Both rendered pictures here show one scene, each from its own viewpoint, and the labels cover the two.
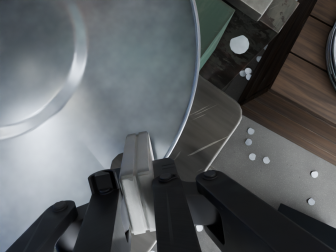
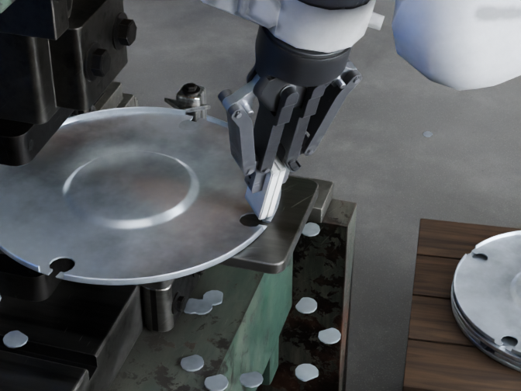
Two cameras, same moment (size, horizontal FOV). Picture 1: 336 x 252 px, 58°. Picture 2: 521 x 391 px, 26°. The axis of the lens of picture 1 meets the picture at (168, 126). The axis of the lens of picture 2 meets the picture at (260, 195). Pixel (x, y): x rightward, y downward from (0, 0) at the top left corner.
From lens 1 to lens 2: 0.96 m
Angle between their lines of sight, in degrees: 50
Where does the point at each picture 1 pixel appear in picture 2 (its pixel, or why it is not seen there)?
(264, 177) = not seen: outside the picture
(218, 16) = not seen: hidden behind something
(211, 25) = not seen: hidden behind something
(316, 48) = (443, 326)
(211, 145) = (304, 200)
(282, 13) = (343, 212)
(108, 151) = (234, 215)
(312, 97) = (471, 380)
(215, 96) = (295, 180)
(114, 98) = (226, 192)
